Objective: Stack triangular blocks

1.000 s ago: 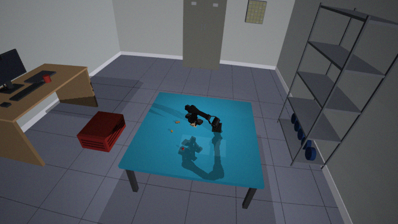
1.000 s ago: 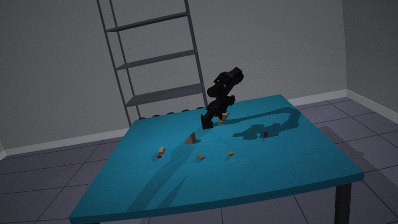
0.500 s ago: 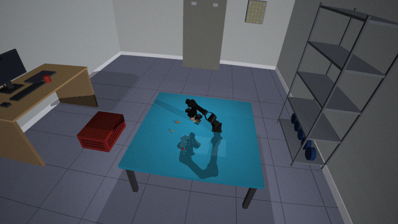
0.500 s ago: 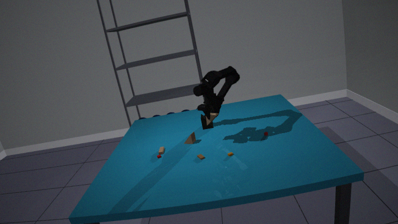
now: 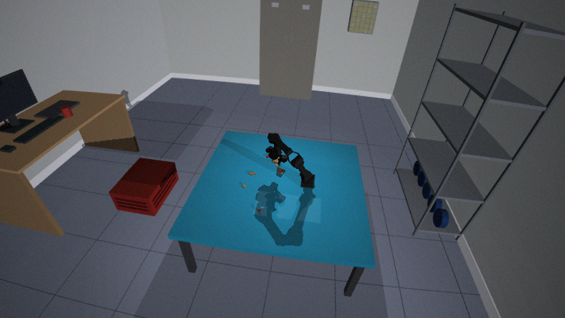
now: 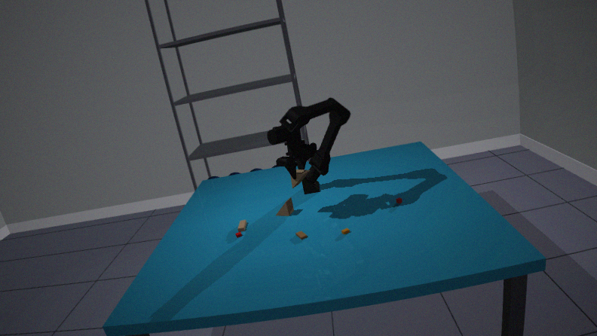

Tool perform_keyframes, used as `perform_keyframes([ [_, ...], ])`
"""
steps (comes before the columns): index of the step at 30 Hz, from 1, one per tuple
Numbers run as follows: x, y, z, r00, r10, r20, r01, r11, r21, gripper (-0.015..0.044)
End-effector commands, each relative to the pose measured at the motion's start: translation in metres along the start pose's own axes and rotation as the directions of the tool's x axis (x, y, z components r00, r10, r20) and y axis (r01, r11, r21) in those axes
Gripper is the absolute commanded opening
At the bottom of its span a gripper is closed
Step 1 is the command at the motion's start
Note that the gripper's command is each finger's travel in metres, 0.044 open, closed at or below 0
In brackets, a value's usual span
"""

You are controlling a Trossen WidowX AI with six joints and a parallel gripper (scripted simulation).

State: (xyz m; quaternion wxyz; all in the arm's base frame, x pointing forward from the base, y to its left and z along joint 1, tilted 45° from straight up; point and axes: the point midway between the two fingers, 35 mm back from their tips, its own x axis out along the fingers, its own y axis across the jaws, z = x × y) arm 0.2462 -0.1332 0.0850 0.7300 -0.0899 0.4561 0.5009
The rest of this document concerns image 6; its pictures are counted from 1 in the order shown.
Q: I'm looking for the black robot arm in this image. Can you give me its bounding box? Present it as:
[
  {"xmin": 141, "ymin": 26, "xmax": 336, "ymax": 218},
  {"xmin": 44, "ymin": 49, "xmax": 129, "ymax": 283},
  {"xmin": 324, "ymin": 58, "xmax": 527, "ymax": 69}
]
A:
[{"xmin": 267, "ymin": 98, "xmax": 351, "ymax": 185}]

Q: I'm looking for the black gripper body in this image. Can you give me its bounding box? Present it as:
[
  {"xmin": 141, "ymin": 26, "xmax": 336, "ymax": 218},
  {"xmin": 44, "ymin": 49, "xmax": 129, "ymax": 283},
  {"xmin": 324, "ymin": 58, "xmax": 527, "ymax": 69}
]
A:
[{"xmin": 276, "ymin": 139, "xmax": 305, "ymax": 166}]

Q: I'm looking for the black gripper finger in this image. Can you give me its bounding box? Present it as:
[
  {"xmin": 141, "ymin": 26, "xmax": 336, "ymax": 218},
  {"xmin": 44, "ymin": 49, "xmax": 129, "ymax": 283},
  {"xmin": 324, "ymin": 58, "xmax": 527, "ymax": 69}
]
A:
[
  {"xmin": 285, "ymin": 163, "xmax": 298, "ymax": 179},
  {"xmin": 295, "ymin": 158, "xmax": 308, "ymax": 170}
]

